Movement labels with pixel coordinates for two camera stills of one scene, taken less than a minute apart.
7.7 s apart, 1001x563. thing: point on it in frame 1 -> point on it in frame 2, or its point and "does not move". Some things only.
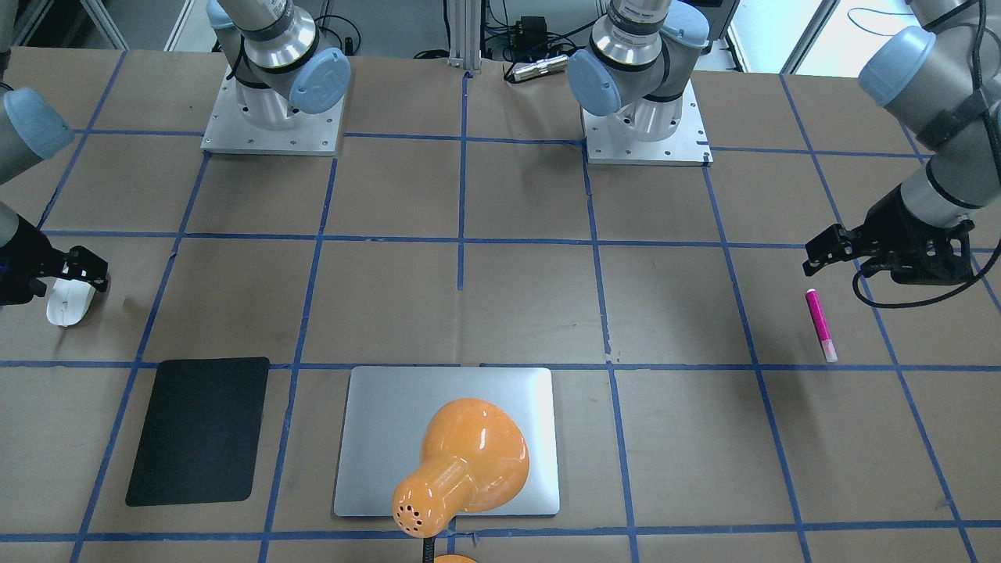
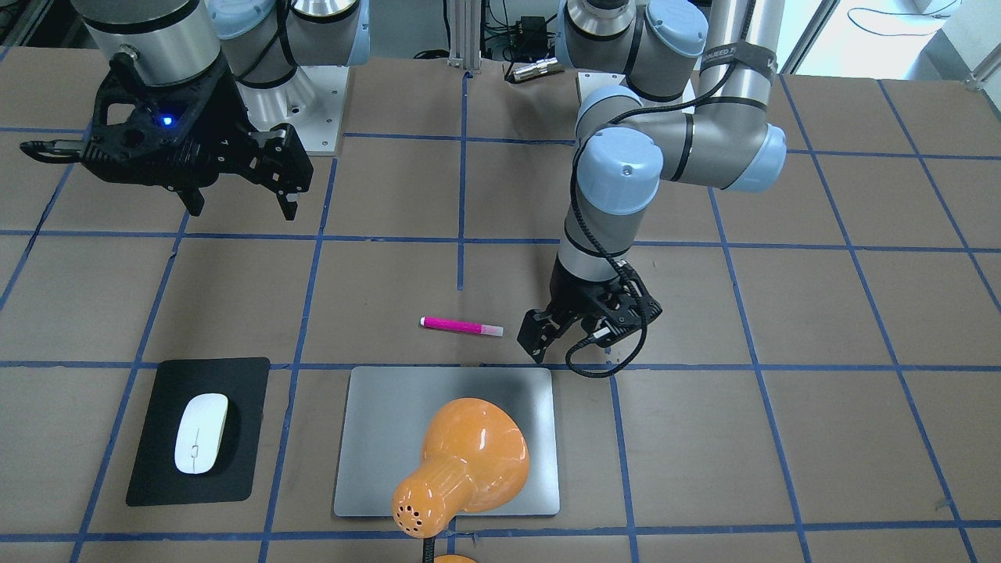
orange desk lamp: [474, 457] does not move
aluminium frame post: [465, 34] does not move
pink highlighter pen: [826, 341] -> [461, 326]
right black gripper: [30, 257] -> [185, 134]
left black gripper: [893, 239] -> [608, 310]
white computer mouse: [69, 302] -> [199, 439]
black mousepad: [202, 439] does not move
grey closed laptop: [388, 414] does not move
